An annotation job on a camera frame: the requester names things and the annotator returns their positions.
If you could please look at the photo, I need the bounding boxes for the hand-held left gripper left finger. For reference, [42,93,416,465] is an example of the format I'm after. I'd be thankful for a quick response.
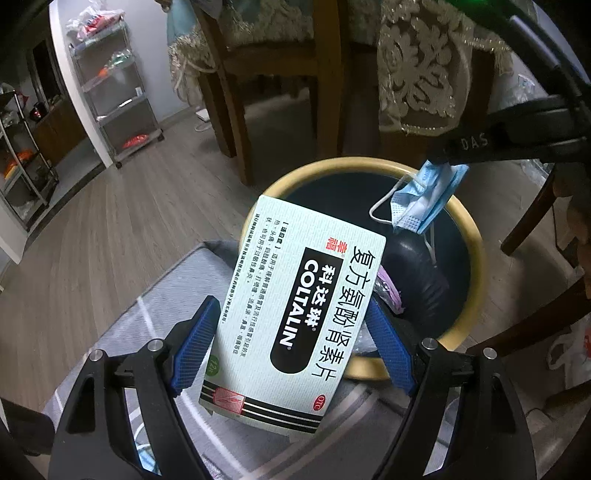
[50,295,222,480]

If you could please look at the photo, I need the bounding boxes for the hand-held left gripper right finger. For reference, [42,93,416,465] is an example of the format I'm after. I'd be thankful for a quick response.
[365,302,539,480]

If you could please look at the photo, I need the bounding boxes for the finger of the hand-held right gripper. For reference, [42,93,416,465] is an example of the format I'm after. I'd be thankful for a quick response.
[489,96,574,132]
[427,122,555,167]

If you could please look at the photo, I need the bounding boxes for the yellow-rimmed waste bin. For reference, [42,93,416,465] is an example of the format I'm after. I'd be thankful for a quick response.
[240,158,488,381]

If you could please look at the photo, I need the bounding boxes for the clear pink-edged zip bag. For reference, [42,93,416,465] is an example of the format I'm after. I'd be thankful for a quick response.
[374,268,407,315]

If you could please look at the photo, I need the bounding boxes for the black plastic bag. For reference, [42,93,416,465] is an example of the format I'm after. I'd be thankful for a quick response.
[376,231,448,333]

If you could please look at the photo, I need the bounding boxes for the blue face mask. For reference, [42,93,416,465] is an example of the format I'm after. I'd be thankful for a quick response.
[369,159,469,266]

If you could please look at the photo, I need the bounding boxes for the pale green medicine box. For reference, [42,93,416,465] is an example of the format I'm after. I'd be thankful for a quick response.
[198,194,387,437]

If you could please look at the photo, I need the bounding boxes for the clear plastic bag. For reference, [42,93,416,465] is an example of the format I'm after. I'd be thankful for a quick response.
[512,74,561,185]

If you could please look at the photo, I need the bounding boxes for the grey plaid blanket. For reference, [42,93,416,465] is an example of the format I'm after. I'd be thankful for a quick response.
[39,239,462,480]

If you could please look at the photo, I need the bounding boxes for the dark wooden chair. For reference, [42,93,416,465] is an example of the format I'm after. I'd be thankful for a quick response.
[462,171,591,411]

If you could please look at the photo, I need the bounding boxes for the white plastic bag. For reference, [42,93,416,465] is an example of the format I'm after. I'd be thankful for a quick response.
[547,323,591,384]

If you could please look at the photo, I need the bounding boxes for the metal shelf rack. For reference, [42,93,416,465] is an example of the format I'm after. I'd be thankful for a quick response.
[0,83,61,232]

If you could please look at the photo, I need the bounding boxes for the metal shelving rack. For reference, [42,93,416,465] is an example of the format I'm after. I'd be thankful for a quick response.
[67,9,166,168]

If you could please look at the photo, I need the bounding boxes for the wooden kitchen cabinet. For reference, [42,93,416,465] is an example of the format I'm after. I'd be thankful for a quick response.
[32,99,88,167]

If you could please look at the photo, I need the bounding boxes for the teal packets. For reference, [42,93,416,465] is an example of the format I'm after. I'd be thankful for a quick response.
[99,51,134,77]

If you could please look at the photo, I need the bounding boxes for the white and red bag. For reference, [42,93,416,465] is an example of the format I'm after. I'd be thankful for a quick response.
[67,7,123,40]

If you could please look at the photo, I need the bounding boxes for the black cable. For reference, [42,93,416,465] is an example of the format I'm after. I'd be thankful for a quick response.
[494,0,591,104]

